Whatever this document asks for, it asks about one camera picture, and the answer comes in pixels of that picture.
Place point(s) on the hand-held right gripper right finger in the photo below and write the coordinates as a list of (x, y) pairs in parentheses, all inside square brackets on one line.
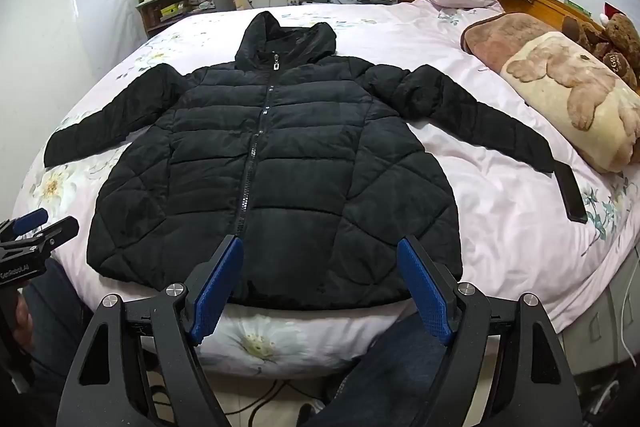
[(422, 292)]

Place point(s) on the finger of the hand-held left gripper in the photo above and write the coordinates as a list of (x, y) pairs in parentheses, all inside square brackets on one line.
[(62, 228), (30, 219)]

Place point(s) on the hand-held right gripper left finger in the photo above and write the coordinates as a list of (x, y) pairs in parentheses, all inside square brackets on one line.
[(220, 287)]

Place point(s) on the black puffer jacket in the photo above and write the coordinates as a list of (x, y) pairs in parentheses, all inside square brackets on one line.
[(300, 157)]

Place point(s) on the person's left hand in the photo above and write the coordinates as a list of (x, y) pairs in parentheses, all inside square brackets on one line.
[(25, 322)]

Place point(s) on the person's left leg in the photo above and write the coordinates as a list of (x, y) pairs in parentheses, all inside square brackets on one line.
[(55, 317)]

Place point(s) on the person's leg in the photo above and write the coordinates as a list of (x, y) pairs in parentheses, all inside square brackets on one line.
[(380, 372), (55, 317)]

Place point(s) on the person's right leg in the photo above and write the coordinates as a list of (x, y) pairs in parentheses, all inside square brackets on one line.
[(380, 372)]

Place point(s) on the bed with pink floral sheet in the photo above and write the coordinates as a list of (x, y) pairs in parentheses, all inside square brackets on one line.
[(500, 227)]

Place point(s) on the black phone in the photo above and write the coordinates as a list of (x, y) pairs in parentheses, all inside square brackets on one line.
[(572, 194)]

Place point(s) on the bear print pillow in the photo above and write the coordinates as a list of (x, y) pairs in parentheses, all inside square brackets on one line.
[(575, 97)]

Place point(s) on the brown pink pillow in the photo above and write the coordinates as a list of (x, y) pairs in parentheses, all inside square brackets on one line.
[(500, 42)]

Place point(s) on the dark brown plush toy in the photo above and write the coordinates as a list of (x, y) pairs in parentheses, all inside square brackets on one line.
[(580, 32)]

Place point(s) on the brown teddy bear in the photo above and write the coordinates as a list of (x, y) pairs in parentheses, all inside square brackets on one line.
[(620, 52)]

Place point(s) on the wooden headboard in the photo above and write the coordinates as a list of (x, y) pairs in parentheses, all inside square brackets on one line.
[(550, 7)]

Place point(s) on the green flat item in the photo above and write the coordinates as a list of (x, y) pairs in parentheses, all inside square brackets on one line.
[(573, 4)]

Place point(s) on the red santa hat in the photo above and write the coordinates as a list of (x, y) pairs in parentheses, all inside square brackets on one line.
[(609, 10)]

